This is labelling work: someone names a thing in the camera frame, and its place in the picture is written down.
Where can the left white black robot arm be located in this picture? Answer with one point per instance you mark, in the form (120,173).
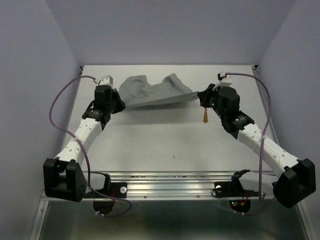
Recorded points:
(63,176)

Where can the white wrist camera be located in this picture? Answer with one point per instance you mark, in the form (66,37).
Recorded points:
(106,80)
(223,80)

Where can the grey cloth napkin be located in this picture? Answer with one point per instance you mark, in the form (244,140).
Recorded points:
(137,92)

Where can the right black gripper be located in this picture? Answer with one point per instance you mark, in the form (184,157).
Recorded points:
(205,95)

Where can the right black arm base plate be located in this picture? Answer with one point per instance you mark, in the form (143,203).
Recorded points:
(233,187)

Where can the aluminium right side rail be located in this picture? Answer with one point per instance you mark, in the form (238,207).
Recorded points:
(270,120)

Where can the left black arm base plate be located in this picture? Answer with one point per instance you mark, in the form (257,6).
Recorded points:
(110,190)

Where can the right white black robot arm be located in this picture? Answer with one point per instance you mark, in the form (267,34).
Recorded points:
(292,179)

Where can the gold knife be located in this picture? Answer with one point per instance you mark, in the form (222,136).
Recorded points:
(205,116)

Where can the aluminium front rail frame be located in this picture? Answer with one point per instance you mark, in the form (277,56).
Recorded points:
(171,206)

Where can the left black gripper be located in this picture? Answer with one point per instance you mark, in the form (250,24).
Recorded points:
(120,103)

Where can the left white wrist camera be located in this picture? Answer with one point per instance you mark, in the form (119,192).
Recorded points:
(106,80)

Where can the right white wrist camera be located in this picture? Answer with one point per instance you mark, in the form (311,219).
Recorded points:
(223,80)

